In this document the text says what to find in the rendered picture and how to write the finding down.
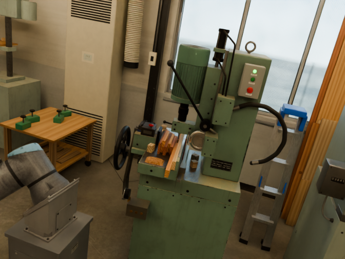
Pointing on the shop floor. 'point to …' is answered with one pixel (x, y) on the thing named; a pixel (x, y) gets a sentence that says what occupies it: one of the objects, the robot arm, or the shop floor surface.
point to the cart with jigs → (53, 134)
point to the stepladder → (299, 111)
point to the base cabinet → (180, 227)
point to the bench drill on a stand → (23, 105)
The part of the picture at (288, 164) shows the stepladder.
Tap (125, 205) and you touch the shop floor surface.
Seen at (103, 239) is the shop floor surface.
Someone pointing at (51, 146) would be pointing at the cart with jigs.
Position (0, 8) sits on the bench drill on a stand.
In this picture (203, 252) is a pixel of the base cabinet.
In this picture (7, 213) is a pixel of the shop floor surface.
